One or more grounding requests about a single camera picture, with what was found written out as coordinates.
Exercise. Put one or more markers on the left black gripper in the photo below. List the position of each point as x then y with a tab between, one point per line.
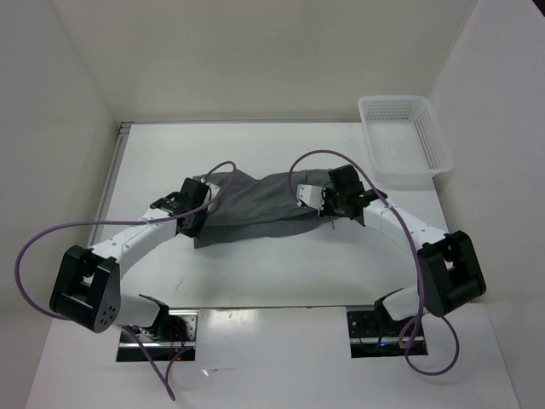
195	231

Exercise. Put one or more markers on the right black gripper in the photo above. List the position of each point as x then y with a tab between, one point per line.
328	192

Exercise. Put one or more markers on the grey shorts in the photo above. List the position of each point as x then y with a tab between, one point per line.
260	208

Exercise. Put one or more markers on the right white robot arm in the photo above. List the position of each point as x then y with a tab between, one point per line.
450	275

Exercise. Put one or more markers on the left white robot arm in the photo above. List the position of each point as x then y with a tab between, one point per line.
87	289

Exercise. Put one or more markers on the white perforated plastic basket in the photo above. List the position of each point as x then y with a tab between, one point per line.
404	136

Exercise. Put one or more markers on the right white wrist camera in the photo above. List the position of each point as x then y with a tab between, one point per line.
310	196

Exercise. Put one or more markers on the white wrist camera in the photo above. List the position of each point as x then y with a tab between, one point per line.
213	191
310	196

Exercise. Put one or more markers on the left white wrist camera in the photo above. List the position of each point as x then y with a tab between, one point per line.
213	191

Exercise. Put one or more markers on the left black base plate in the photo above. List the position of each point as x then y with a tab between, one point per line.
176	341

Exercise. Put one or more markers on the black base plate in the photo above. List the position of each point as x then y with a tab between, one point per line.
176	341
371	339

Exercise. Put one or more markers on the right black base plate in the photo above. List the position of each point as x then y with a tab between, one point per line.
371	339

